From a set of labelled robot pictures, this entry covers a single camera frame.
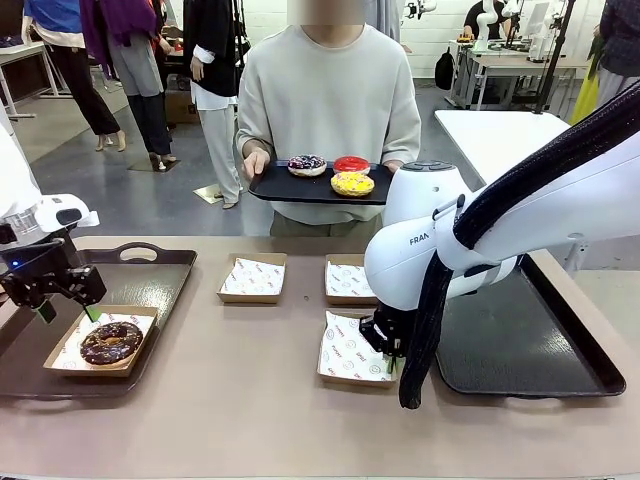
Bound brown plastic tray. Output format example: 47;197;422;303
0;242;199;414

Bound chocolate sprinkled donut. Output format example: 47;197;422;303
79;321;145;366

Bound person's right forearm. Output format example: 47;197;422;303
235;112;275;157

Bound yellow sprinkled donut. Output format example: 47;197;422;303
330;171;376;198

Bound bystander in grey skirt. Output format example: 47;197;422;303
592;0;640;109

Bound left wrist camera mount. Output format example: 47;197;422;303
37;193;100;234

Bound red glazed donut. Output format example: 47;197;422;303
332;155;372;176

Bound cardboard box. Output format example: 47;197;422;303
164;74;201;125

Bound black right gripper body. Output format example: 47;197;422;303
357;299;409;359

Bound bystander in purple top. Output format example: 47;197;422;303
79;0;179;172

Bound white printed paper liner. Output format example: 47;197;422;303
320;310;396;382
220;257;285;296
52;312;157;371
326;262;374;297

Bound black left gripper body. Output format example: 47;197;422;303
0;238;76;307

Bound mannequin black top white trousers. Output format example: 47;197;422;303
182;0;246;210

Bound person's right hand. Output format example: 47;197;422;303
241;149;273;180

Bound black braided cable sleeve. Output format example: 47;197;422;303
398;79;640;410

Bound large white table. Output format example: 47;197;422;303
433;109;572;187

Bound brown kraft paper box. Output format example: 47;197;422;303
316;308;401;390
324;253;379;307
216;252;288;305
42;304;160;379

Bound person's left forearm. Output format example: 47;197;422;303
382;114;423;166

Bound black pole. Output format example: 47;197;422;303
532;0;576;115

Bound white desk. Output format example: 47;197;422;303
0;40;71;120

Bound bystander in black trousers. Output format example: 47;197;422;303
23;0;127;153

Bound person in beige sweater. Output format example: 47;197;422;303
234;0;423;239

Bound grey lab table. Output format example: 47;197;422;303
449;39;594;111

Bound black plastic tray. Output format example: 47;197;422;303
433;253;627;401

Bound purple sprinkled donut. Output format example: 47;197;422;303
287;154;328;178

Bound black backpack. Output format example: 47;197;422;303
433;47;456;92

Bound yellow green garment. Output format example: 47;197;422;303
569;69;601;126

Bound gold mannequin base plate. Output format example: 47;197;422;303
193;182;232;205

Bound dark navy serving tray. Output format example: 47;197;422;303
248;158;399;206

